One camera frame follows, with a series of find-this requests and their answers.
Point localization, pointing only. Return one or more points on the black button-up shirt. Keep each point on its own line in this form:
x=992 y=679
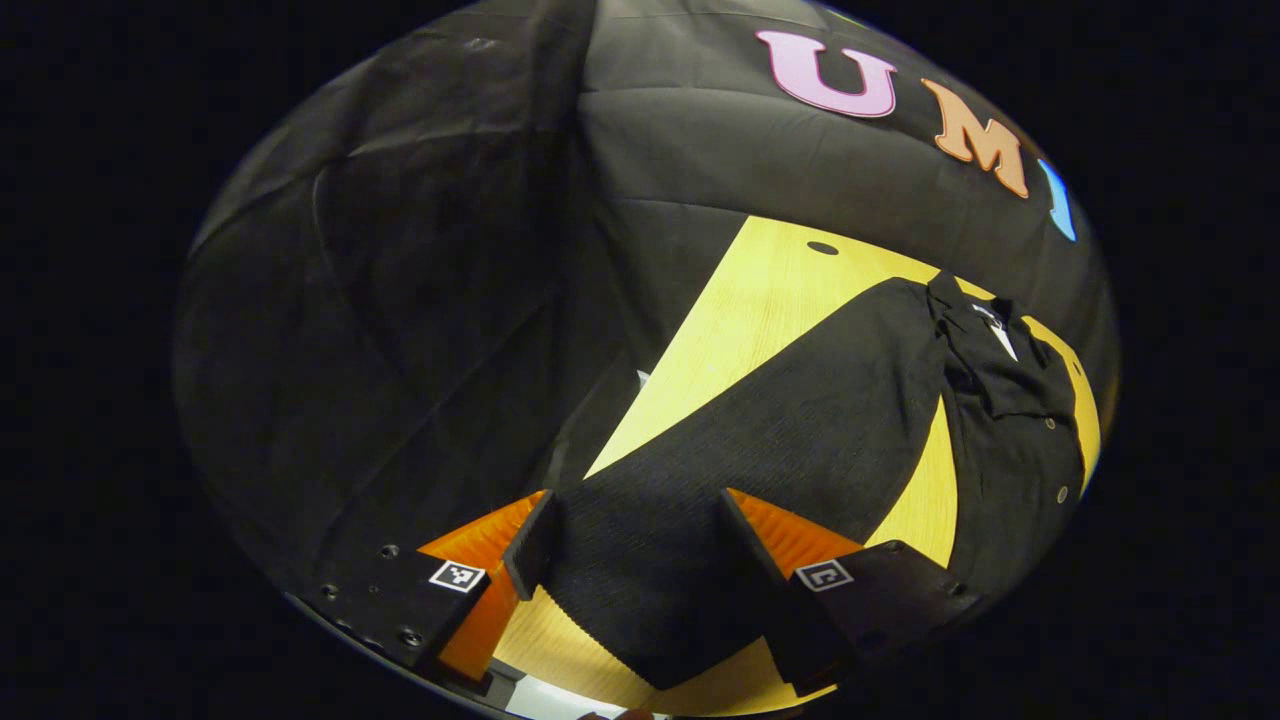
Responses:
x=820 y=440

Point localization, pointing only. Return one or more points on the black backdrop cloth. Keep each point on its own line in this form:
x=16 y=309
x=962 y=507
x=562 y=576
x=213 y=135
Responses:
x=420 y=300

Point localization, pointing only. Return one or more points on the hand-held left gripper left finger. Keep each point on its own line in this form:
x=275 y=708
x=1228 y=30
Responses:
x=530 y=545

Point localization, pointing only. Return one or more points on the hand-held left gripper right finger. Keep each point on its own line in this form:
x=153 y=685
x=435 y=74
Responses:
x=765 y=590

